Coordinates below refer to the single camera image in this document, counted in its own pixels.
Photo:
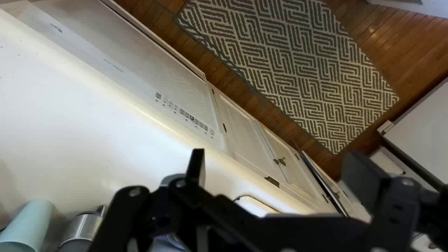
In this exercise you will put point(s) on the silver metal tumbler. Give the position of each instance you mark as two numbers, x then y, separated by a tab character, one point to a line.
81	230

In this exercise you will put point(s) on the white refrigerator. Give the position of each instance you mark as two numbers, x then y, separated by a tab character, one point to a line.
420	136

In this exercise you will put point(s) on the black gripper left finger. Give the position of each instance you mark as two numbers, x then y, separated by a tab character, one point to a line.
135	217

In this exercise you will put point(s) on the grey patterned rug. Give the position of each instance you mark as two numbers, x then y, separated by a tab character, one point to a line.
298	55

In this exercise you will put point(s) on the white dishwasher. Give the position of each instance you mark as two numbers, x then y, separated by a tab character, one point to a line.
102	39

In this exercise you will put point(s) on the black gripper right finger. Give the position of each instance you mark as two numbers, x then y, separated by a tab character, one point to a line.
399	206

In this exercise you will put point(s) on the white lower kitchen cabinets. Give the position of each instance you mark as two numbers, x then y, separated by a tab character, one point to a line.
264	153

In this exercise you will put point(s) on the light blue cup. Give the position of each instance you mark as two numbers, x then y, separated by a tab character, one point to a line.
28	228

